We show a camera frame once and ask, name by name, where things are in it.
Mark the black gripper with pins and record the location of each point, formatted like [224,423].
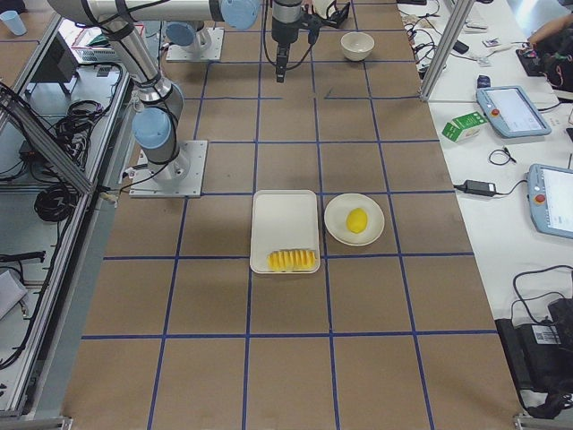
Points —
[284,30]

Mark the black plate rack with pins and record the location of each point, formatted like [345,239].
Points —
[338,17]

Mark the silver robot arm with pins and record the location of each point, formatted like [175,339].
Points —
[194,42]
[175,168]

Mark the yellow lemon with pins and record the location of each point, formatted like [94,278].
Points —
[357,220]

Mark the upper teach pendant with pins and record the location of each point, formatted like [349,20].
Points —
[511,112]

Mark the light blue plastic cup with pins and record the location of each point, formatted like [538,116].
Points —
[12,20]

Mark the lower teach pendant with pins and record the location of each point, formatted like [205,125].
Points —
[550,199]

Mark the cream round plate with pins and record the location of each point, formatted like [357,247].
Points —
[337,211]

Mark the green white carton box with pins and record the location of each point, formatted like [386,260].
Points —
[463,127]

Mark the cream rectangular tray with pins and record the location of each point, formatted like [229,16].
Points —
[283,220]

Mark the cream plate in rack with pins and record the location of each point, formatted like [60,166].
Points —
[324,8]

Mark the teach pendant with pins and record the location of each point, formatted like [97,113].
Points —
[550,199]
[511,112]

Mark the black power adapter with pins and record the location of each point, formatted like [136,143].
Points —
[475,187]

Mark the cream ceramic bowl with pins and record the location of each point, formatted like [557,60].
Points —
[356,46]

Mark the aluminium frame post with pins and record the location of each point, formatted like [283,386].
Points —
[457,19]

